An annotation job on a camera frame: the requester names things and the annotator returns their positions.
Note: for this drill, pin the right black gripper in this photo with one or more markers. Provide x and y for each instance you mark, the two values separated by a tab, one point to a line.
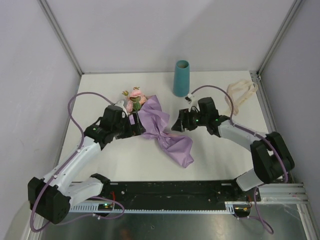
185	114

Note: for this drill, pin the aluminium frame post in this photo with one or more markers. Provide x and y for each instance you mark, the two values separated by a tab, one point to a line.
284	27
51	18

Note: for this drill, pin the teal conical vase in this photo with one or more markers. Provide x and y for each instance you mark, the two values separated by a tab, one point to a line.
181	82

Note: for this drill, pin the right aluminium table rail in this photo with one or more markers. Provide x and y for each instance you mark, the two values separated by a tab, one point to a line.
264	102

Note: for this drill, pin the purple wrapping paper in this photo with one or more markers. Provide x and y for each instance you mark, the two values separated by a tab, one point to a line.
155	122

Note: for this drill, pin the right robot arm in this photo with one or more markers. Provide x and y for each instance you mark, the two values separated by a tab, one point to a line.
270	156

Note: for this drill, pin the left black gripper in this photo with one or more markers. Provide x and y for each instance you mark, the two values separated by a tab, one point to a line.
133	130

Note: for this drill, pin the left aluminium frame post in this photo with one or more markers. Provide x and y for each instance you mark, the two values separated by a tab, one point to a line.
51	18

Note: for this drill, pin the beige ribbon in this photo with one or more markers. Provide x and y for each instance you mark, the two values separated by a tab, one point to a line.
239	93

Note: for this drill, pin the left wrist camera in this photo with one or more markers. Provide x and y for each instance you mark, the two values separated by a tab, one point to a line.
120	106

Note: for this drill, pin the pink flower bouquet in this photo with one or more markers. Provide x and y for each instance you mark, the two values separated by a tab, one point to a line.
134	100

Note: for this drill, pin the right aluminium frame post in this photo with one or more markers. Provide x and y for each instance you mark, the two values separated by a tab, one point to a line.
284	27

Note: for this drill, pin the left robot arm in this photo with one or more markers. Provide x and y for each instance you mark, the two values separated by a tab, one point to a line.
55	194

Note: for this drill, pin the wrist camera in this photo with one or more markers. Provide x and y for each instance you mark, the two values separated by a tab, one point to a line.
120	106
189	98

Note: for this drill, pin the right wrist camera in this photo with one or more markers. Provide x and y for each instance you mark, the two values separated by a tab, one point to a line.
189	98

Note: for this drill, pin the white cable duct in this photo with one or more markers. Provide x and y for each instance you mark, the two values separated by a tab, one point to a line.
101	208

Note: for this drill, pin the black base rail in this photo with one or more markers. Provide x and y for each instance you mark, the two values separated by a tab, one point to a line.
176	194

